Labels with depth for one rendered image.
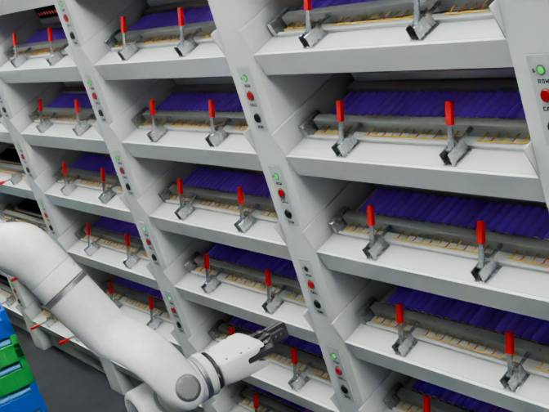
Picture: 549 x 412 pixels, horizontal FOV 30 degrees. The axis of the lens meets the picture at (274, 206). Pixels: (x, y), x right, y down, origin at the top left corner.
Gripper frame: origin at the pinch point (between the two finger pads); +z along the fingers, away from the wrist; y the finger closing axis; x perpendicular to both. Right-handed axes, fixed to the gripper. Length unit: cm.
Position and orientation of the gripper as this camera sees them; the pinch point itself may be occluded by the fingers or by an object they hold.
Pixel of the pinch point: (276, 332)
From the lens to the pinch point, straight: 195.9
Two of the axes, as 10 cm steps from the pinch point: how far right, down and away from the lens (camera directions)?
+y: 5.5, 1.0, -8.3
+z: 7.9, -4.0, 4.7
